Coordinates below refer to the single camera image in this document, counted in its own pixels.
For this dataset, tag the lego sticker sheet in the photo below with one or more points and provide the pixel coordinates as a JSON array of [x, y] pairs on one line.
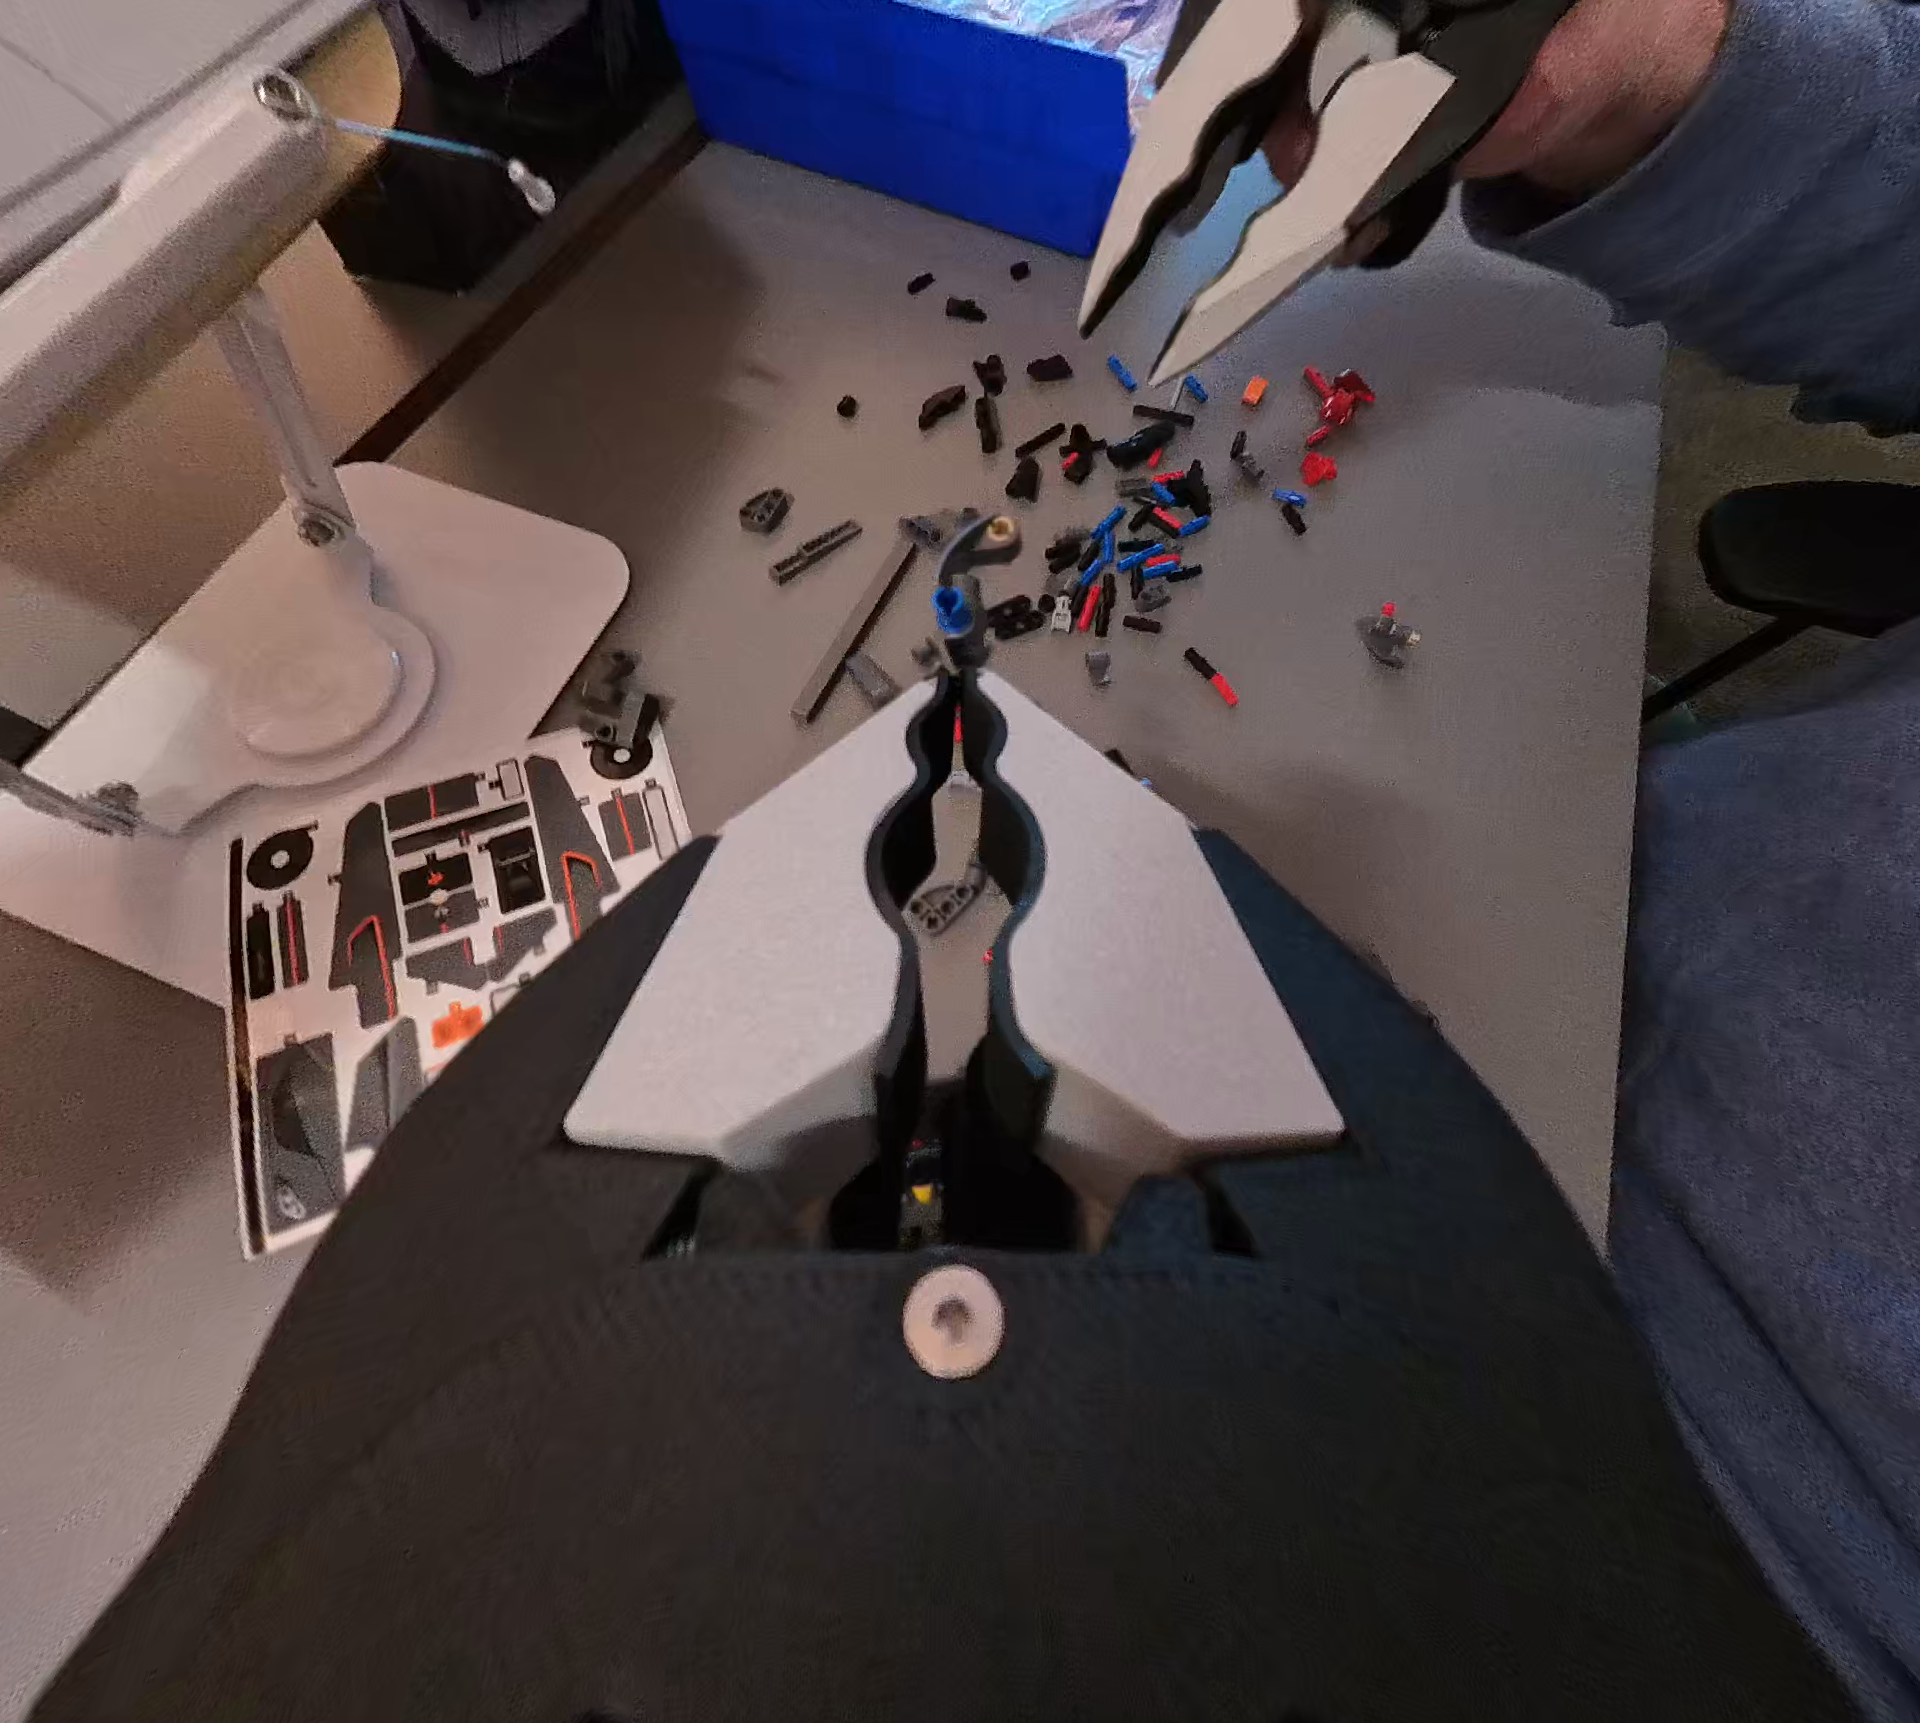
[[450, 882]]

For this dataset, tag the dark grey lego wheel piece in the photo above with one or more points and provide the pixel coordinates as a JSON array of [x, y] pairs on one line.
[[618, 701]]

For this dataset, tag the white book stand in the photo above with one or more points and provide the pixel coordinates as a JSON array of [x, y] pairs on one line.
[[450, 584]]

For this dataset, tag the long grey lego beam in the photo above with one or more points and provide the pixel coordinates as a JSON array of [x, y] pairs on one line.
[[853, 627]]

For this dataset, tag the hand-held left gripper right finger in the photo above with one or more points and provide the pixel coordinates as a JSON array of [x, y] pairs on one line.
[[1172, 987]]

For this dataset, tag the pile of small lego pieces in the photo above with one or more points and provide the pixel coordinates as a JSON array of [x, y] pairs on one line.
[[1109, 509]]

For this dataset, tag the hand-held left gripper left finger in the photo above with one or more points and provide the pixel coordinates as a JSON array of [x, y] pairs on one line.
[[750, 987]]

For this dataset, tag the person's right forearm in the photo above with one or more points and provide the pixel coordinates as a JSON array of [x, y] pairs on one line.
[[1770, 179]]

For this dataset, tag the blue plastic bin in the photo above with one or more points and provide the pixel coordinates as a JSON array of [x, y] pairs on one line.
[[900, 88]]

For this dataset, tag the black and red lego pin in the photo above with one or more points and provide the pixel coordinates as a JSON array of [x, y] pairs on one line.
[[1210, 674]]

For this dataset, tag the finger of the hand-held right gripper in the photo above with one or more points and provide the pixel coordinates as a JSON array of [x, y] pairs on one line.
[[1200, 103], [1349, 163]]

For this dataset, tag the grey lego piece red stud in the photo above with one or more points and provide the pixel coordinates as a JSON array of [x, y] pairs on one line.
[[1387, 638]]

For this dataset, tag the small lego assembly blue pin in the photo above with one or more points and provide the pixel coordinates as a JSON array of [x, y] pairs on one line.
[[949, 610]]

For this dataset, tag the person's right hand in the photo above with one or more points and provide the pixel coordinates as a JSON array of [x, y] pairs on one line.
[[1605, 60]]

